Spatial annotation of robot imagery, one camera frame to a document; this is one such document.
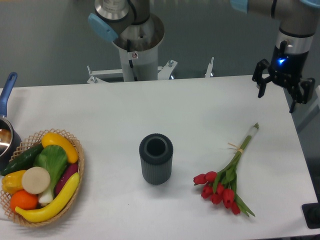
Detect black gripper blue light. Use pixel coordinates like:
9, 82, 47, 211
252, 40, 315, 113

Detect red tulip bouquet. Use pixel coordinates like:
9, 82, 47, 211
193, 123, 260, 217

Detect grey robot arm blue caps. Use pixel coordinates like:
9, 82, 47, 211
88, 0, 320, 104

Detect black device at table edge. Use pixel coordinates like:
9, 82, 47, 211
301, 202, 320, 229

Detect dark grey ribbed vase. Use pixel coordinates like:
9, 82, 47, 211
139, 133, 174, 185

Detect purple eggplant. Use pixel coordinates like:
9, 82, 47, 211
54, 163, 78, 196

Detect green bok choy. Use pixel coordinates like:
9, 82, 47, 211
33, 145, 68, 206

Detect woven wicker basket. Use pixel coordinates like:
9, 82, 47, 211
0, 129, 85, 227

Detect beige round disc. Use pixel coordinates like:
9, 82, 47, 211
21, 166, 51, 195

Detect green cucumber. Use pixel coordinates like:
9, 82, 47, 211
0, 144, 44, 176

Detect yellow banana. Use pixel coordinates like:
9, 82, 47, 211
15, 172, 80, 223

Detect orange fruit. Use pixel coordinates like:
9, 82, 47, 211
10, 190, 38, 213

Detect yellow bell pepper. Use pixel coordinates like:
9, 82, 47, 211
1, 170, 26, 195

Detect white metal base frame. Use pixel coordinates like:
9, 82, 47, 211
86, 56, 215, 84

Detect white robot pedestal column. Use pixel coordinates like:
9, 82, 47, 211
113, 13, 165, 82

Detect blue handled saucepan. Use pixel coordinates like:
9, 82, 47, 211
0, 72, 21, 171

